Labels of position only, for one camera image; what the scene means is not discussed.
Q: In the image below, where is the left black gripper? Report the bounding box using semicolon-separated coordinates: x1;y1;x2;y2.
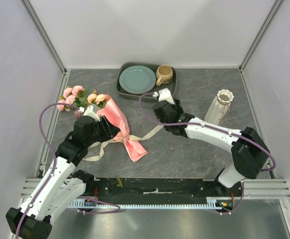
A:
86;115;120;146

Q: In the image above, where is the pink wrapping paper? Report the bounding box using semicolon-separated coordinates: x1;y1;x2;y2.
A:
105;99;147;162

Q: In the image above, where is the beige ribbon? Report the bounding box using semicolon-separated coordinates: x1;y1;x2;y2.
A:
84;125;163;161

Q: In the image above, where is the pink flower bunch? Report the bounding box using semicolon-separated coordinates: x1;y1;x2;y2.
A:
57;85;116;120

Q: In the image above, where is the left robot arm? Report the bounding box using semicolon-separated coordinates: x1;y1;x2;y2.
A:
5;116;120;239

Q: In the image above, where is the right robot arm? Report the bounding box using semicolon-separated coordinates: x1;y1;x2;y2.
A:
153;99;270;196

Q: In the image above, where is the white ribbed vase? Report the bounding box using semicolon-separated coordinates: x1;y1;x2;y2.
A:
204;89;234;125

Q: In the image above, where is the dark green tray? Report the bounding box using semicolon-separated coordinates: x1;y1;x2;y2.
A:
115;62;179;100

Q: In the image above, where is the beige ceramic mug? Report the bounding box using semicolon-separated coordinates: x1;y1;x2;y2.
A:
156;65;173;86

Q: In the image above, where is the teal plate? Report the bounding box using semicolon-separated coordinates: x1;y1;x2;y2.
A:
118;65;156;95

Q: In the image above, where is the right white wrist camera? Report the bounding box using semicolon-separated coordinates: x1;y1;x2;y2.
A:
152;88;175;105

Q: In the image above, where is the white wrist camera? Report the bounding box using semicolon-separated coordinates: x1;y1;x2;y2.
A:
152;88;175;105
78;105;100;121

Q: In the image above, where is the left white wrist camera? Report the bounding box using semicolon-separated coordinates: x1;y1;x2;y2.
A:
78;105;100;121

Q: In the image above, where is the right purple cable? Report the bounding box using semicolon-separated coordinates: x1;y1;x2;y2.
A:
139;92;277;216

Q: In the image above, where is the purple cable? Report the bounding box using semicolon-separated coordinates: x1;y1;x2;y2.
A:
139;92;277;216
12;103;85;239

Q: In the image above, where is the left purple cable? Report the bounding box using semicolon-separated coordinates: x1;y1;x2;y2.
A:
12;103;85;239

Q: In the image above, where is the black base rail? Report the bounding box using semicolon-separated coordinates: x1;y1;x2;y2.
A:
83;177;242;199

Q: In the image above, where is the slotted cable duct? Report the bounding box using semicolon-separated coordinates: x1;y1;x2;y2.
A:
67;199;230;210

